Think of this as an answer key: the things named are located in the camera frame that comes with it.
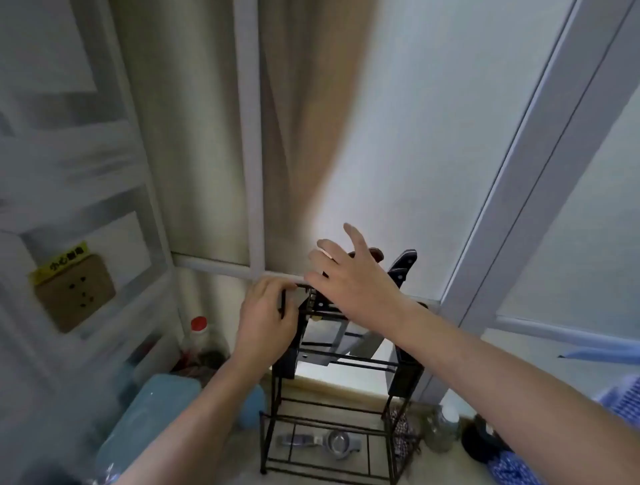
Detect grey sliding door frame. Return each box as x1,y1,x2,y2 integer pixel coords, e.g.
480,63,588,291
409,0,640,406

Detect blue checked cloth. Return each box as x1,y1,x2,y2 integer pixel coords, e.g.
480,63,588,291
487,373,640,485

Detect silver metal squeezer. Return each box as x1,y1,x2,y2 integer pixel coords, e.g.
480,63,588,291
276,429,362,456

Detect person's right hand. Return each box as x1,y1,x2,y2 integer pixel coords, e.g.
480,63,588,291
303,223,426,342

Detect red plaid fabric pouch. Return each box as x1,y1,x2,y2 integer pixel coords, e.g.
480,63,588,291
387,407,421,463

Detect light blue plastic container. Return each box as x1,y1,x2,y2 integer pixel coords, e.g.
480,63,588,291
95,374,203,485

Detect yellow warning sticker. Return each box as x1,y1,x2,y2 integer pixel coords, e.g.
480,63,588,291
29,241,91,286

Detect person's left hand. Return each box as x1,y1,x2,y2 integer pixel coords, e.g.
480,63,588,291
232,276,301,372

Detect glass jar with white lid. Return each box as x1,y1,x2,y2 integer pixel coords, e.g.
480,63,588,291
425,403,462,453

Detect blue spray bottle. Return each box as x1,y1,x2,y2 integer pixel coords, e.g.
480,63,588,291
235,384,266,430

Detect beige wall socket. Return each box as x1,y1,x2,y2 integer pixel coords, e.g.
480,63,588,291
33,253,117,334

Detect black metal knife rack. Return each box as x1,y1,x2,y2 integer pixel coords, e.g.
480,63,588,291
259,282,431,476

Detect person's left forearm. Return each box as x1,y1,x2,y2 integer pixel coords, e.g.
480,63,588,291
115,349,282,485

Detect person's right forearm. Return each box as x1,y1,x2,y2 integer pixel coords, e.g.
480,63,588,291
379,303,640,485

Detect red capped plastic bottle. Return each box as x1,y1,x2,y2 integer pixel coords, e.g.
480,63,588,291
175,315,232,378

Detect black round canister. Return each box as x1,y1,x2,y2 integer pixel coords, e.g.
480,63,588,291
461,414,503,463

